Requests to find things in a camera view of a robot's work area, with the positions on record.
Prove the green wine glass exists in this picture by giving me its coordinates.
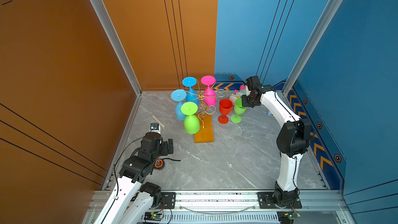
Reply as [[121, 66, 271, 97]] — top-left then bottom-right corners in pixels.
[[231, 98, 247, 123], [181, 102, 201, 134]]

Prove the red wine glass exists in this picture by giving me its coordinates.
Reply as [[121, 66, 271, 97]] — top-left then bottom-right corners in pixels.
[[218, 99, 233, 124]]

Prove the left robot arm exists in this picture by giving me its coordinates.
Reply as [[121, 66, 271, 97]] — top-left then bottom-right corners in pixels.
[[94, 132, 174, 224]]

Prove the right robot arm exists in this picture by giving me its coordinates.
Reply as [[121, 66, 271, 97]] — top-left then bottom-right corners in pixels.
[[241, 76, 311, 208]]

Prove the green wine glass front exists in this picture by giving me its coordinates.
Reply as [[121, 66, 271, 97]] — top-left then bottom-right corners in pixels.
[[181, 102, 201, 134]]

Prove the pink wine glass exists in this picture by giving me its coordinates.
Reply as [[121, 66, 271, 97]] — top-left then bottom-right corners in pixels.
[[201, 75, 217, 106]]

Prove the wooden rack base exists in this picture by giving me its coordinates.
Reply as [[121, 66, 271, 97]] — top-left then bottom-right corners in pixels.
[[194, 114, 214, 143]]

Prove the blue wine glass left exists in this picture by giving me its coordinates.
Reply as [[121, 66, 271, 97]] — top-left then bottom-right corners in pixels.
[[171, 89, 187, 121]]

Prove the blue wine glass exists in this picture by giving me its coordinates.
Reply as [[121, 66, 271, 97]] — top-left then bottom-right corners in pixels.
[[171, 89, 187, 121], [182, 77, 200, 105]]

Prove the blue wine glass back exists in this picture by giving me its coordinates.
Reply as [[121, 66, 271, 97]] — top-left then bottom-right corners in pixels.
[[182, 77, 200, 105]]

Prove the orange black tape measure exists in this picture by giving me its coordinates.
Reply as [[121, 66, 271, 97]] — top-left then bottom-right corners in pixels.
[[154, 158, 180, 170]]

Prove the white plush bird toy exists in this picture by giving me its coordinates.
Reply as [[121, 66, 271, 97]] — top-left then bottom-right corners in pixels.
[[229, 85, 246, 105]]

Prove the left circuit board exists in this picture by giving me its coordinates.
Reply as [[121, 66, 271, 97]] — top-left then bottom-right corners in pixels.
[[143, 212, 164, 224]]

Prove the circuit board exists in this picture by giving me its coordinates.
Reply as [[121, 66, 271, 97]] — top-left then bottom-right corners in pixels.
[[143, 212, 164, 224], [277, 212, 301, 224]]

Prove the right circuit board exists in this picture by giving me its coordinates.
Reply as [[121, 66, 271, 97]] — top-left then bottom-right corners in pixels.
[[277, 212, 301, 224]]

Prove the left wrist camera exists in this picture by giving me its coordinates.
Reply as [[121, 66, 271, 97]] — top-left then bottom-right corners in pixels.
[[150, 123, 161, 134]]

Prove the gold wire glass rack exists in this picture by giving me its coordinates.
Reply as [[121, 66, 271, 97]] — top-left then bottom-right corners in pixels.
[[196, 80, 227, 115]]

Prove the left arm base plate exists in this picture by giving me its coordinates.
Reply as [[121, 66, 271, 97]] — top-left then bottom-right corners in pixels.
[[150, 191, 176, 209]]

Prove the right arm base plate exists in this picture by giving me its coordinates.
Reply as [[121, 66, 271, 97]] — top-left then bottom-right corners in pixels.
[[257, 190, 302, 209]]

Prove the aluminium front rail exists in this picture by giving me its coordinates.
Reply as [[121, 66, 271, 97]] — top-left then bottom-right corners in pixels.
[[83, 190, 355, 224]]

